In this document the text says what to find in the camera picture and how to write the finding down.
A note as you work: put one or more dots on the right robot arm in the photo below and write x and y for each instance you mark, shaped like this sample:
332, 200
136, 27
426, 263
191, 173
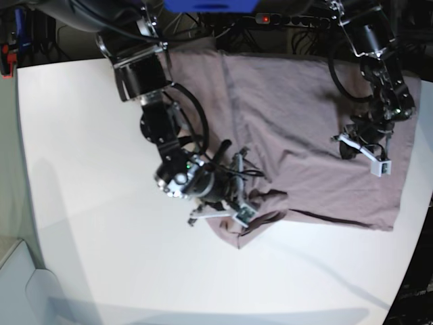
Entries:
172, 117

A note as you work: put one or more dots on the blue box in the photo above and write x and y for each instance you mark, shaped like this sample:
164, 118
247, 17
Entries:
210, 6

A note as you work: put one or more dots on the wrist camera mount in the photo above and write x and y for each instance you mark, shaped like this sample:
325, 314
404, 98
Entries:
379, 165
238, 166

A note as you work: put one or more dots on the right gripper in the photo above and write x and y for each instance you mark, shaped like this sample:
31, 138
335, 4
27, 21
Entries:
218, 187

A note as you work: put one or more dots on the pink t-shirt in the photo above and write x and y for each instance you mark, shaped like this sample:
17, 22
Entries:
285, 110

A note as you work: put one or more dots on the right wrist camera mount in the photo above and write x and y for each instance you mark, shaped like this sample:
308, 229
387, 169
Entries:
238, 166

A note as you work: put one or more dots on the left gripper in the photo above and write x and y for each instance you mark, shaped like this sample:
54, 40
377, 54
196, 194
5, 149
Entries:
365, 133

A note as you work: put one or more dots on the red black clamp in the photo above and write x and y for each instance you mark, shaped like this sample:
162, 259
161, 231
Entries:
9, 59

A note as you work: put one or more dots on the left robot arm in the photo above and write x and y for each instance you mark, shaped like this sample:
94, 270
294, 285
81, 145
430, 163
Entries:
368, 32

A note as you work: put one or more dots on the black power strip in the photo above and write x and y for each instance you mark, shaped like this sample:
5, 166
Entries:
303, 21

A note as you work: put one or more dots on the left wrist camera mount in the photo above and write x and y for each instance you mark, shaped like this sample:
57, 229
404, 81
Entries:
379, 165

